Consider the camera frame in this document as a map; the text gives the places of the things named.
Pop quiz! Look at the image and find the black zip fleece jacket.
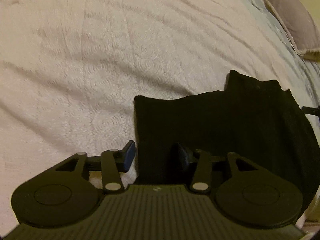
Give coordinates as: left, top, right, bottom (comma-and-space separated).
135, 70, 319, 210

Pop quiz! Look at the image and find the mauve pillow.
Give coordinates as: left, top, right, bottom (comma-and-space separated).
263, 0, 319, 61

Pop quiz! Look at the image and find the pink grey bedspread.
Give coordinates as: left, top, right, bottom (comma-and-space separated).
1, 0, 319, 235

